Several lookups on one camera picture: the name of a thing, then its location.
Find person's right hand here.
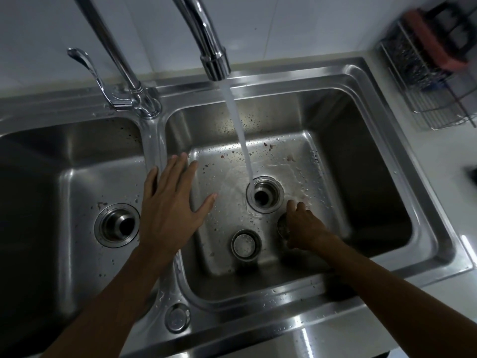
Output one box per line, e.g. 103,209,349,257
285,200,337,252

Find person's left hand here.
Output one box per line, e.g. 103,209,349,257
138,152,218,260

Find round steel sink strainer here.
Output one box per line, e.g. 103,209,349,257
231,229,262,262
277,213,292,239

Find person's left forearm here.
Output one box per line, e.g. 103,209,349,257
40,245,182,358

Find person's right forearm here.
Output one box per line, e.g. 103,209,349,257
320,235,477,358

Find running water stream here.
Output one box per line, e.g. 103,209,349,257
219,79,258,181

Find stainless steel double sink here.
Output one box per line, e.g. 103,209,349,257
0,56,475,358

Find chrome gooseneck faucet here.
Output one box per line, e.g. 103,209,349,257
67,0,232,120

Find round steel hole cap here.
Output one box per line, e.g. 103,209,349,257
165,303,192,334

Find orange sponge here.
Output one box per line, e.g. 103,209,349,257
405,9,469,72

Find black holder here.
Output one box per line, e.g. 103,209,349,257
425,1,477,58

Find steel sink drain ring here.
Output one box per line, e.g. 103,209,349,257
93,203,141,249
246,176,285,214

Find wire dish rack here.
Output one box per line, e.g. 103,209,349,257
379,1,477,131

